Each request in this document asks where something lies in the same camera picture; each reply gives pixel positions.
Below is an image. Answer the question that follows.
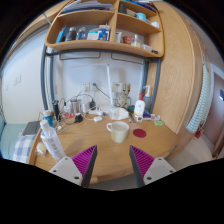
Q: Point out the small green sanitizer bottle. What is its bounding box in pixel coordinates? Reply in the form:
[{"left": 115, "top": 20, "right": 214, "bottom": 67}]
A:
[{"left": 153, "top": 119, "right": 166, "bottom": 127}]

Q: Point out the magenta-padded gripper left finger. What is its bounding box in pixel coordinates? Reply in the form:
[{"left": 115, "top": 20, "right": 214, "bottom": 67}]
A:
[{"left": 48, "top": 144, "right": 98, "bottom": 188}]

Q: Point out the wooden shelf unit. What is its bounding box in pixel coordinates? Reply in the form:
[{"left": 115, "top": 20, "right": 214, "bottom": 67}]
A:
[{"left": 44, "top": 0, "right": 165, "bottom": 58}]

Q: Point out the grey laptop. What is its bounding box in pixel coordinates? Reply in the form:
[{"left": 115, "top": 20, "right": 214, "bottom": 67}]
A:
[{"left": 22, "top": 120, "right": 42, "bottom": 137}]

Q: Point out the cream ceramic mug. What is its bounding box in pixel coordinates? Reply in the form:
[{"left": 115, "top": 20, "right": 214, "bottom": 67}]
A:
[{"left": 105, "top": 120, "right": 130, "bottom": 144}]

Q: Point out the white power strip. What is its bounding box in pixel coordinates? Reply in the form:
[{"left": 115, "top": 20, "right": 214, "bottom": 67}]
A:
[{"left": 87, "top": 108, "right": 104, "bottom": 117}]

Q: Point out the blue plaid pillow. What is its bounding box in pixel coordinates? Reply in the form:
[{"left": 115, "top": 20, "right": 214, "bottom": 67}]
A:
[{"left": 12, "top": 134, "right": 37, "bottom": 164}]

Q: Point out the grey metal frame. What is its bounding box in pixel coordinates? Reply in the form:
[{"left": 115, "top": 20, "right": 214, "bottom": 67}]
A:
[{"left": 39, "top": 44, "right": 163, "bottom": 114}]

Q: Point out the black charger block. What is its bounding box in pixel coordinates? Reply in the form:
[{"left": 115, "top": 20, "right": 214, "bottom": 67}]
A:
[{"left": 73, "top": 113, "right": 84, "bottom": 124}]

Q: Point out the flat round red coaster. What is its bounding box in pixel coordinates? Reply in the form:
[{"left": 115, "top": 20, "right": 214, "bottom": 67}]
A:
[{"left": 132, "top": 128, "right": 147, "bottom": 139}]

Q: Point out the white pink pouch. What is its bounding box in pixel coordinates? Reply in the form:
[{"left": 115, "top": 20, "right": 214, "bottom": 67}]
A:
[{"left": 150, "top": 113, "right": 162, "bottom": 122}]

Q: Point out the wooden upper bunk rail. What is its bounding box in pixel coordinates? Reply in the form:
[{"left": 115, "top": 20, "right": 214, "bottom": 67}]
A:
[{"left": 9, "top": 0, "right": 73, "bottom": 48}]

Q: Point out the striped hanging towel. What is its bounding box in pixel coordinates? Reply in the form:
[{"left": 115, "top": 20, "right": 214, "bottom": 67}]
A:
[{"left": 185, "top": 63, "right": 212, "bottom": 134}]

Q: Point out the small cream round container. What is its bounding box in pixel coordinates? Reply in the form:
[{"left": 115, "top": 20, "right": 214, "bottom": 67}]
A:
[{"left": 35, "top": 141, "right": 48, "bottom": 158}]

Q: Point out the brown tree figurine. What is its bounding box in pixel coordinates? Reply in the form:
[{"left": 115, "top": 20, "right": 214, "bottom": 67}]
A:
[{"left": 120, "top": 83, "right": 132, "bottom": 109}]

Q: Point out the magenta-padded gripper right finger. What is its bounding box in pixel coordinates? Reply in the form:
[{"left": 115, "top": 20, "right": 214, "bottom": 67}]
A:
[{"left": 128, "top": 144, "right": 177, "bottom": 188}]

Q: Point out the white pump bottle red top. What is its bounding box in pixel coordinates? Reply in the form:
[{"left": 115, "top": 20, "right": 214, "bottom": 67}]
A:
[{"left": 133, "top": 93, "right": 146, "bottom": 118}]

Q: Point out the clear plastic water bottle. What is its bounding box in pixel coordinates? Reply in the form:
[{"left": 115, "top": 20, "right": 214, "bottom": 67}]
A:
[{"left": 39, "top": 119, "right": 67, "bottom": 163}]

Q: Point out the steel tumbler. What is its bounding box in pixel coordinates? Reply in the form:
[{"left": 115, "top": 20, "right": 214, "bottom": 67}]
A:
[{"left": 70, "top": 98, "right": 81, "bottom": 114}]

